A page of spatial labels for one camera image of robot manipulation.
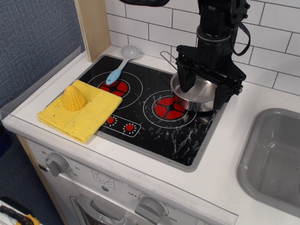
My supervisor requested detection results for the black toy stovetop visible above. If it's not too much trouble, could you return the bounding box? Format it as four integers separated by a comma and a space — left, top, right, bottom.
79, 55, 222, 173

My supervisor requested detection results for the yellow folded cloth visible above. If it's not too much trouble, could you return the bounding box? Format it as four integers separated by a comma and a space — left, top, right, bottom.
38, 80, 122, 143

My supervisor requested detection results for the white ladle blue handle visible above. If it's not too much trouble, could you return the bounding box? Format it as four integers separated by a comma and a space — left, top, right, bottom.
105, 45, 140, 85

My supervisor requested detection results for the yellow object bottom left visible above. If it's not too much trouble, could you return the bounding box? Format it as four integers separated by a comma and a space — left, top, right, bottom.
16, 214, 40, 225

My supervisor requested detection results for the yellow toy corn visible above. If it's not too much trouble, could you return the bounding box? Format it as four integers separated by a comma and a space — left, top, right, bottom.
63, 85, 86, 112

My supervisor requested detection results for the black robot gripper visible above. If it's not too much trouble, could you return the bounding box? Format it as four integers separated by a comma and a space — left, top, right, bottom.
176, 36, 246, 110

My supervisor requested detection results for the grey oven knob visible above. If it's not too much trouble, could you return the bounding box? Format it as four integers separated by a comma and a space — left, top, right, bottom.
45, 153, 69, 177
135, 197, 165, 225

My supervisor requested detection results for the grey left oven knob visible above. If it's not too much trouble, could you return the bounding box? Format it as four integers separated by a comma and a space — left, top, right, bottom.
45, 153, 69, 177

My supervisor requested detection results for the wooden side post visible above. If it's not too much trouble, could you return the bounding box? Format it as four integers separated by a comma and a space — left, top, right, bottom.
74, 0, 111, 63

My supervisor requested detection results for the grey sink basin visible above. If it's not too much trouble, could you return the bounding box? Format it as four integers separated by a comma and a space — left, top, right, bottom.
237, 108, 300, 217

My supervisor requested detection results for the white toy oven front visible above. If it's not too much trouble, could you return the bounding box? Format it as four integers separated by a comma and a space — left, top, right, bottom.
28, 141, 237, 225

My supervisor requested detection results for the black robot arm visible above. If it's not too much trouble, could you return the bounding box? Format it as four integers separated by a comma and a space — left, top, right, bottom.
171, 0, 250, 112

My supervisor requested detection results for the black cable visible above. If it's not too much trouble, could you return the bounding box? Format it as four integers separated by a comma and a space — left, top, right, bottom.
231, 22, 251, 56

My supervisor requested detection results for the steel pot with handle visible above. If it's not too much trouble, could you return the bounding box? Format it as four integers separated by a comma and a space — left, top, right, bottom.
160, 51, 221, 113

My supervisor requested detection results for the grey right oven knob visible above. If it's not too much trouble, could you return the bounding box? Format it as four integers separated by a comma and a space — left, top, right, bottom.
135, 197, 165, 225

